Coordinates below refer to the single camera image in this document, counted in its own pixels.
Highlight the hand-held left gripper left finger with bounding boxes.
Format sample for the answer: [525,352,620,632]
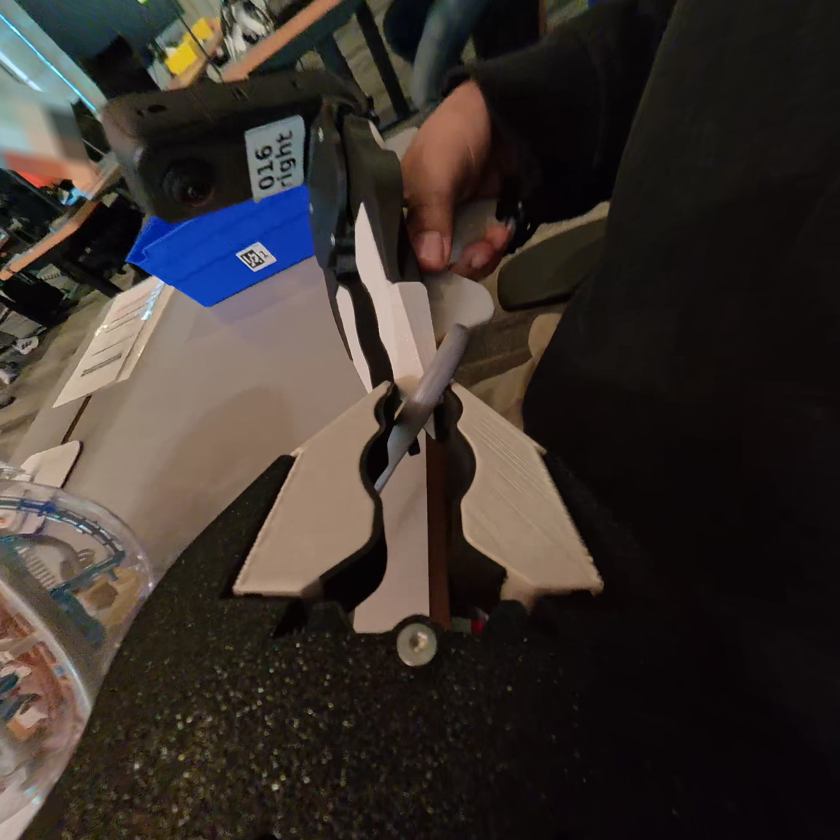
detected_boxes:
[233,382,396,608]

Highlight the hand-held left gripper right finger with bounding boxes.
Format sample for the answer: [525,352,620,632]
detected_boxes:
[433,384,603,608]

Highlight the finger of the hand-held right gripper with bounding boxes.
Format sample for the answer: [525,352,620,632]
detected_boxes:
[354,202,438,385]
[333,279,396,395]

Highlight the grey orange scissors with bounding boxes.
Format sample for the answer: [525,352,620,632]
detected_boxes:
[373,323,471,494]

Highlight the clear plastic maze ball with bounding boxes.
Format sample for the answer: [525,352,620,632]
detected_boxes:
[0,462,156,840]

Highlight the person's right forearm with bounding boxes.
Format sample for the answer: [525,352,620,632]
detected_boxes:
[469,26,664,217]

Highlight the person's right hand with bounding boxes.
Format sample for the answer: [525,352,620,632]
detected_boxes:
[399,80,521,281]

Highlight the yellow box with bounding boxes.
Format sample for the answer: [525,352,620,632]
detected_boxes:
[164,20,224,77]

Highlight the wooden office desk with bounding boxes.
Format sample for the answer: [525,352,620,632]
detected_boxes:
[167,0,349,89]

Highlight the blue plastic bin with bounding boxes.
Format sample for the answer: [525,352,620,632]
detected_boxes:
[126,185,316,308]

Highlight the person's black jacket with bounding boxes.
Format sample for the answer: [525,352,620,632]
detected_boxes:
[521,0,840,840]

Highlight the laminated paper sheet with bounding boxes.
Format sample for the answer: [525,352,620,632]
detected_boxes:
[54,282,165,408]

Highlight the white monitor stand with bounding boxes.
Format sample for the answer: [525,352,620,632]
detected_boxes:
[20,440,84,490]

